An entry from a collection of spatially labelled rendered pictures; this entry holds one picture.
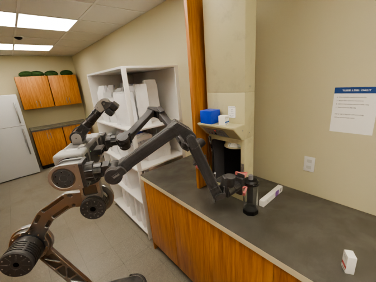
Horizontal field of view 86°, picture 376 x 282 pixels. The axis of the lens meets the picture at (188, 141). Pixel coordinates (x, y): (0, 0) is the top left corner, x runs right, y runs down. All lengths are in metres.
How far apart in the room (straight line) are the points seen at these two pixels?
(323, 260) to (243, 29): 1.26
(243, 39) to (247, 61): 0.12
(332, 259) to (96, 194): 1.27
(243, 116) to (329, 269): 0.87
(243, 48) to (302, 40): 0.46
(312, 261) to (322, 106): 0.92
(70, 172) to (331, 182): 1.58
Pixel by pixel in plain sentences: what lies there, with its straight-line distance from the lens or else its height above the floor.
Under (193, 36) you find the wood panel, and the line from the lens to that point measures 1.52.
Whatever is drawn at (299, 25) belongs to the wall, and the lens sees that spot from 1.65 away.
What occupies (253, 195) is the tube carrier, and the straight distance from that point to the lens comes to 1.36.
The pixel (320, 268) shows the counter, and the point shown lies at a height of 0.94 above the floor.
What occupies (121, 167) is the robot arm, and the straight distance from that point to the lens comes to 0.94.
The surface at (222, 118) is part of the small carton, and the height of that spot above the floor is 1.56.
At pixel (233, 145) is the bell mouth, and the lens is 1.46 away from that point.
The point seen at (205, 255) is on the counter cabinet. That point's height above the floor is 0.53.
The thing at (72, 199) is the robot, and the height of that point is 1.16.
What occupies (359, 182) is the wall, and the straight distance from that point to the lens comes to 1.67.
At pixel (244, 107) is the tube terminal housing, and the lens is 1.31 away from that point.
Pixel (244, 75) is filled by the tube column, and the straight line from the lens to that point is 1.30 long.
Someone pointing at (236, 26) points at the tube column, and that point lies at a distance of 1.36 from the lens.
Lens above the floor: 1.81
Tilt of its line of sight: 17 degrees down
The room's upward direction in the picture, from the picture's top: 5 degrees counter-clockwise
